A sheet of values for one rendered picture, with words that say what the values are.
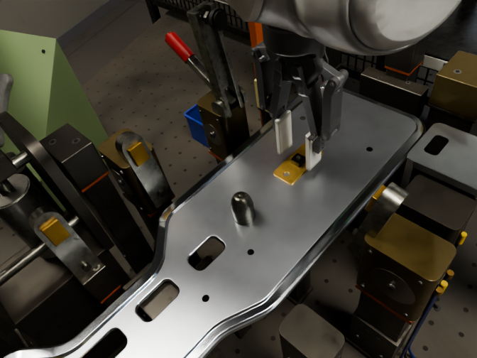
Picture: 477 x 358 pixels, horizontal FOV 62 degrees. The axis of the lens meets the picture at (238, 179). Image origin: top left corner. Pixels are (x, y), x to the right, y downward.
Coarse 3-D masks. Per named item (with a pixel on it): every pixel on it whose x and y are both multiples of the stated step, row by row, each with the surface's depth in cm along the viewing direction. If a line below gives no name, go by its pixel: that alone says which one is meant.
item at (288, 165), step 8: (304, 144) 64; (296, 152) 63; (304, 152) 63; (288, 160) 62; (296, 160) 61; (304, 160) 61; (280, 168) 61; (288, 168) 61; (296, 168) 61; (304, 168) 61; (280, 176) 60; (288, 176) 60; (296, 176) 60
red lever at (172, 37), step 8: (168, 40) 64; (176, 40) 64; (176, 48) 64; (184, 48) 64; (184, 56) 64; (192, 56) 64; (192, 64) 64; (200, 64) 64; (200, 72) 64; (208, 80) 64; (232, 96) 64; (232, 104) 65
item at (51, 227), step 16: (48, 208) 50; (32, 224) 49; (48, 224) 49; (64, 224) 51; (48, 240) 50; (64, 240) 51; (80, 240) 53; (64, 256) 52; (80, 256) 54; (96, 256) 55; (80, 272) 55
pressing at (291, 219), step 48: (336, 144) 64; (384, 144) 62; (192, 192) 61; (288, 192) 58; (336, 192) 57; (192, 240) 55; (240, 240) 54; (288, 240) 53; (144, 288) 52; (192, 288) 51; (240, 288) 50; (288, 288) 49; (96, 336) 48; (144, 336) 47; (192, 336) 47
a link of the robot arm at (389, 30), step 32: (224, 0) 25; (256, 0) 22; (288, 0) 22; (320, 0) 19; (352, 0) 19; (384, 0) 18; (416, 0) 19; (448, 0) 20; (320, 32) 21; (352, 32) 20; (384, 32) 20; (416, 32) 20
